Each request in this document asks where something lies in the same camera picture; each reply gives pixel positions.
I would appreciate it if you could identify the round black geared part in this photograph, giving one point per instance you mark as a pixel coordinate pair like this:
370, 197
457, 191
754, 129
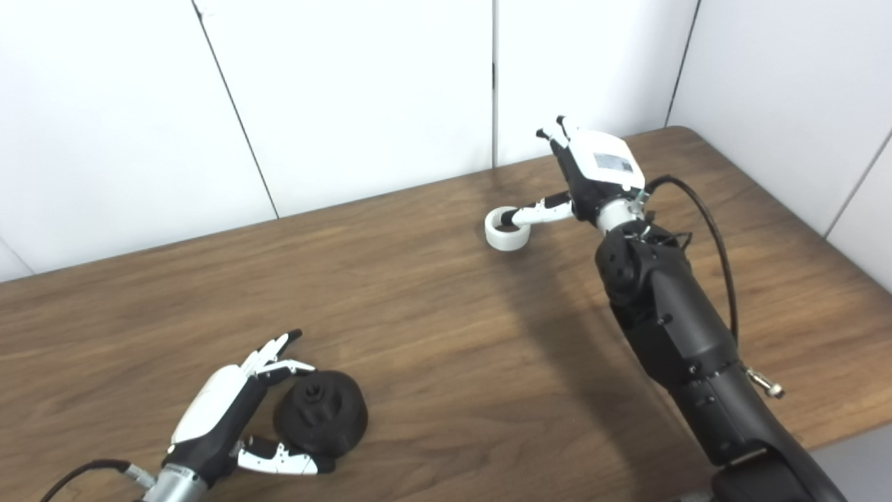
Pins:
327, 418

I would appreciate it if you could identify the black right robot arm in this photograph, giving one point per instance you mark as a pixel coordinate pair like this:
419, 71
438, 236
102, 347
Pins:
683, 335

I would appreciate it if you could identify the white and black left hand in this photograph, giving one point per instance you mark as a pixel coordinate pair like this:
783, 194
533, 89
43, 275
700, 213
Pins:
216, 408

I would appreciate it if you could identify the white and black right hand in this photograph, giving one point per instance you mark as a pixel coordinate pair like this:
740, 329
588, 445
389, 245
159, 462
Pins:
599, 164

